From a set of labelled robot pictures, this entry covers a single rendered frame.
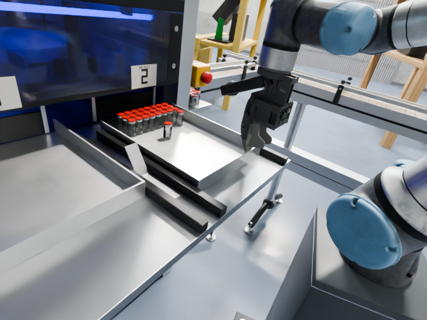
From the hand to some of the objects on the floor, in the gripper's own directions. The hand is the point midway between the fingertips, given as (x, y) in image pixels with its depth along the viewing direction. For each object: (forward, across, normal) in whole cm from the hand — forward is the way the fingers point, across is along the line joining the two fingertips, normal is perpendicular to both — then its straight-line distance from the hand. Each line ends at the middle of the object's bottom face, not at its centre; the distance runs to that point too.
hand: (246, 147), depth 67 cm
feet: (+92, +88, +16) cm, 128 cm away
